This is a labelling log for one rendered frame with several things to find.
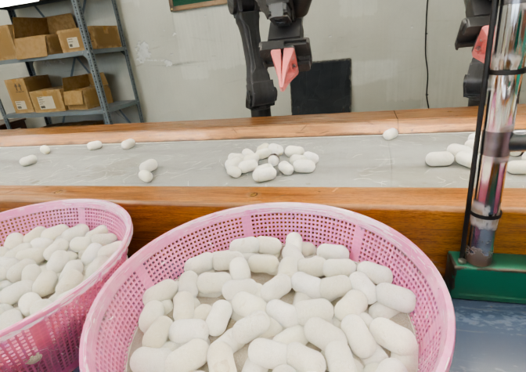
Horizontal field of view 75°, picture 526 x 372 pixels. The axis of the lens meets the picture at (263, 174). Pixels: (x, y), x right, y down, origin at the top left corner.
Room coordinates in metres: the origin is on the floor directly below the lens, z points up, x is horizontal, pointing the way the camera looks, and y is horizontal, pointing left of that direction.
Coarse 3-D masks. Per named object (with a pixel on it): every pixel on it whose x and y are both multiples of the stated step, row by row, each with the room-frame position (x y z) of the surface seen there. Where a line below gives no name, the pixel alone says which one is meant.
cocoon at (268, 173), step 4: (260, 168) 0.49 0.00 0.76; (264, 168) 0.49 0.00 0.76; (268, 168) 0.49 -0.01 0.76; (272, 168) 0.49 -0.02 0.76; (256, 172) 0.48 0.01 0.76; (260, 172) 0.48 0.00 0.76; (264, 172) 0.48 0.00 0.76; (268, 172) 0.48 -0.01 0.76; (272, 172) 0.48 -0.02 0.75; (256, 176) 0.48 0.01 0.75; (260, 176) 0.48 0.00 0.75; (264, 176) 0.48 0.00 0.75; (268, 176) 0.48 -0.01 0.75; (272, 176) 0.48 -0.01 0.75; (256, 180) 0.48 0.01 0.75; (260, 180) 0.48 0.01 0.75; (264, 180) 0.48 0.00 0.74
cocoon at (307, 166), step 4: (300, 160) 0.51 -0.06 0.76; (304, 160) 0.51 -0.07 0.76; (308, 160) 0.51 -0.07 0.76; (296, 164) 0.50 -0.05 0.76; (300, 164) 0.50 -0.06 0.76; (304, 164) 0.50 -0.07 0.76; (308, 164) 0.50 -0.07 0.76; (312, 164) 0.50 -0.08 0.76; (296, 168) 0.50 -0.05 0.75; (300, 168) 0.50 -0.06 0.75; (304, 168) 0.50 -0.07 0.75; (308, 168) 0.50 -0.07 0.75; (312, 168) 0.50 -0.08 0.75; (304, 172) 0.50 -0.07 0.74; (308, 172) 0.50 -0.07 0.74
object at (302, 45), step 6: (264, 42) 0.74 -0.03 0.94; (288, 42) 0.73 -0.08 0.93; (294, 42) 0.72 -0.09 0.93; (300, 42) 0.72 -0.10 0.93; (306, 42) 0.71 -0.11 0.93; (258, 48) 0.74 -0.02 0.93; (300, 48) 0.73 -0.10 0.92; (306, 48) 0.73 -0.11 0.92; (300, 54) 0.74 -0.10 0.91; (306, 54) 0.74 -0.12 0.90; (264, 60) 0.77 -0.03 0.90; (270, 60) 0.77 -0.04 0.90; (270, 66) 0.77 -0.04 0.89
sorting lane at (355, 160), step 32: (0, 160) 0.80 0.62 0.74; (64, 160) 0.74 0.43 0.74; (96, 160) 0.71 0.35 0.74; (128, 160) 0.68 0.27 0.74; (160, 160) 0.66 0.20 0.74; (192, 160) 0.64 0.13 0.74; (224, 160) 0.61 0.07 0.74; (288, 160) 0.57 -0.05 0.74; (320, 160) 0.56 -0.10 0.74; (352, 160) 0.54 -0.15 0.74; (384, 160) 0.52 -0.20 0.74; (416, 160) 0.51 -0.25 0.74; (512, 160) 0.46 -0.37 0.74
